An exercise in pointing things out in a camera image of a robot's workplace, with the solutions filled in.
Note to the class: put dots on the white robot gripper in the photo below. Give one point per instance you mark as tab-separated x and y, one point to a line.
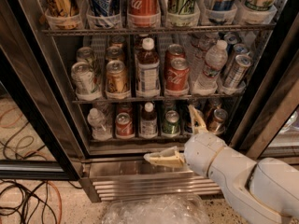
200	155

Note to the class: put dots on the red coke can front bottom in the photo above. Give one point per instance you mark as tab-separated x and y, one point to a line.
124	126

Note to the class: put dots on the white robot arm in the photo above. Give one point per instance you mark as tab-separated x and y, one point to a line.
262	192

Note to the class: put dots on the blue soda can bottom shelf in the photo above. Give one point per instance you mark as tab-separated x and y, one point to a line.
188	122

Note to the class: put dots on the green soda can bottom shelf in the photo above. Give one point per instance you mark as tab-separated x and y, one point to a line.
170	125

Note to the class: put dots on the brown soda can bottom shelf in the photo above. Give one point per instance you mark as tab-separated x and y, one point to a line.
216	121

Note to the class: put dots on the brown tea bottle bottom shelf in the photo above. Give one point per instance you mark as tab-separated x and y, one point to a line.
148	121

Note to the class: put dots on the brown tea bottle shelf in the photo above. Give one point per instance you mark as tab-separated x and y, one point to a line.
147	69
148	121

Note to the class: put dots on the red coke can middle front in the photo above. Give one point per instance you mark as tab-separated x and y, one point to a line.
176	77

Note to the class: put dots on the red coke can rear bottom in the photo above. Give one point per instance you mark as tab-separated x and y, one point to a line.
125	108

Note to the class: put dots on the brown tea bottle middle shelf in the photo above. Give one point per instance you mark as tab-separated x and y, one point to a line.
147	69

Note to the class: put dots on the silver slim can middle front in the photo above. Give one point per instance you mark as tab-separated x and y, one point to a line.
239	68

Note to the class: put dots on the silver slim can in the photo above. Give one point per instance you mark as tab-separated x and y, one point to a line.
239	68
237	49

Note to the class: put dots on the clear water bottle bottom shelf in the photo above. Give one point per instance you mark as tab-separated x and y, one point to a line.
101	130

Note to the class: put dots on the clear water bottle shelf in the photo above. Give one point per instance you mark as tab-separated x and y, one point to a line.
215	58
101	130

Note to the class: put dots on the clear water bottle middle shelf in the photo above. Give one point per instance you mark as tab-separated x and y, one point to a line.
215	58

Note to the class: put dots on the gold can middle front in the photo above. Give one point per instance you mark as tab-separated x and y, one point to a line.
117	82

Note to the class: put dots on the gold can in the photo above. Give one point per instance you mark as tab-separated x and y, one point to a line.
117	82
114	53

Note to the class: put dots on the red coke can middle rear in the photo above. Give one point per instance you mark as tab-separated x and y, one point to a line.
174	51

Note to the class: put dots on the stainless steel fridge grille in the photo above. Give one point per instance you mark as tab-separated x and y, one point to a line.
134	177

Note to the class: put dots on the right glass fridge door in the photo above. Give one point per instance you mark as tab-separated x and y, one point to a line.
271	98

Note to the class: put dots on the glass fridge door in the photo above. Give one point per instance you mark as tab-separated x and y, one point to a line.
271	98
35	71

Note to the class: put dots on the white green can middle front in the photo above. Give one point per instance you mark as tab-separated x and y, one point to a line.
84	78

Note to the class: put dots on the white green can middle rear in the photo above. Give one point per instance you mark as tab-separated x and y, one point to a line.
86	54

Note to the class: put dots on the red bull can top shelf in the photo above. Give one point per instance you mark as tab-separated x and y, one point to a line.
220	0

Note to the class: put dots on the red coke can top shelf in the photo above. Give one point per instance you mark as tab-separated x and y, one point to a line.
143	13

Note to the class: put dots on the left glass fridge door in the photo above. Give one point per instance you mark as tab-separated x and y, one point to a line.
35	71

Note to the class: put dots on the white green can top shelf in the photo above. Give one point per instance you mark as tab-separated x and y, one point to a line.
255	11

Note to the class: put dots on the blue white can top shelf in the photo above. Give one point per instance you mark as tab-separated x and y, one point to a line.
105	13

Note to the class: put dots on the clear plastic bag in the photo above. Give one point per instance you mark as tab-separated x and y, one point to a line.
161	209

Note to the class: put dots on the middle wire shelf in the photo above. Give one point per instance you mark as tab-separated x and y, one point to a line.
157	98

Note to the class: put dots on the wire shelf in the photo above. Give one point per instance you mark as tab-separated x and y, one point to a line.
161	30
157	98

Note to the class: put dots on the top wire shelf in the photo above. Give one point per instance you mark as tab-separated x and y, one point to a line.
161	30

